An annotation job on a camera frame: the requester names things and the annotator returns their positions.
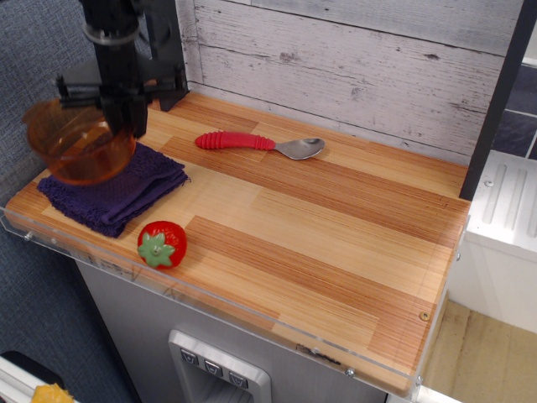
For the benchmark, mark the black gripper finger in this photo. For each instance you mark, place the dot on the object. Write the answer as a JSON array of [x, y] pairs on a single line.
[[128, 116]]

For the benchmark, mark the left black vertical post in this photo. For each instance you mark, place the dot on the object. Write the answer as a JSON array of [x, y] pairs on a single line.
[[166, 49]]

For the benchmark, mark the red handled metal spoon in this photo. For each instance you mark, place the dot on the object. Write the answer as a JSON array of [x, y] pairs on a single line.
[[298, 149]]

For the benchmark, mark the clear acrylic table guard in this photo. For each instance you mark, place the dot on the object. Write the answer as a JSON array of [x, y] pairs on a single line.
[[82, 252]]

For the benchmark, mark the purple folded towel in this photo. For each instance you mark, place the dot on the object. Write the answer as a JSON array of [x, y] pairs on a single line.
[[109, 206]]

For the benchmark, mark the yellow object at corner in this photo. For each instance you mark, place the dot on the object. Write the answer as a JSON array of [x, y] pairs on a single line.
[[51, 394]]

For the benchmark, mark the amber glass pot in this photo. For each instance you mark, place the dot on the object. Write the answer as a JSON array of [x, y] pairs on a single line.
[[76, 143]]

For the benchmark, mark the grey toy fridge cabinet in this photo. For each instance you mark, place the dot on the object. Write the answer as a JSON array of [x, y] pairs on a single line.
[[139, 317]]

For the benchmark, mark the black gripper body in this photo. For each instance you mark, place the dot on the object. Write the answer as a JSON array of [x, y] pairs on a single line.
[[122, 83]]

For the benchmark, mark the right black vertical post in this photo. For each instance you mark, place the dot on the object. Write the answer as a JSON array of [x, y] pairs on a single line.
[[506, 79]]

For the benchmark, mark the black vertical post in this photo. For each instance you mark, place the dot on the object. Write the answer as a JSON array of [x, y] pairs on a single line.
[[506, 79], [166, 49]]

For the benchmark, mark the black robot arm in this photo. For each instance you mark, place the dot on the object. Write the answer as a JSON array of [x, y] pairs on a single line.
[[112, 23]]

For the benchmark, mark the red toy strawberry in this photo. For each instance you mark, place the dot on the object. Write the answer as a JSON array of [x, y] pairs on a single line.
[[162, 245]]

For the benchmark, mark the silver dispenser button panel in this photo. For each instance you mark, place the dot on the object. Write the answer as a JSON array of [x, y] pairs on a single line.
[[208, 374]]

